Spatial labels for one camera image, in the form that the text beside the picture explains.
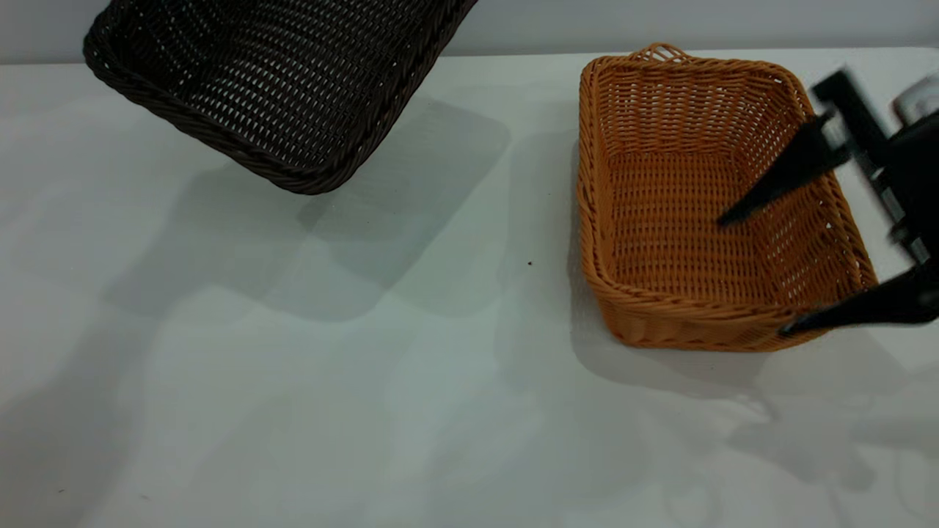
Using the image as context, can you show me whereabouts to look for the black wicker basket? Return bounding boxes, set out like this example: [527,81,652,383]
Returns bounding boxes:
[82,0,479,196]

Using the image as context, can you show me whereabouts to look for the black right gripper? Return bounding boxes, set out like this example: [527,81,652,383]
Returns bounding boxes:
[717,67,939,338]

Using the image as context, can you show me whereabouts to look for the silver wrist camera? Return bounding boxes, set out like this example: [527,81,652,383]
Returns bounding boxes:
[891,73,939,125]

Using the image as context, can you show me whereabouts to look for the orange wicker basket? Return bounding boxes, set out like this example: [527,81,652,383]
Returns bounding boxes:
[577,43,879,353]

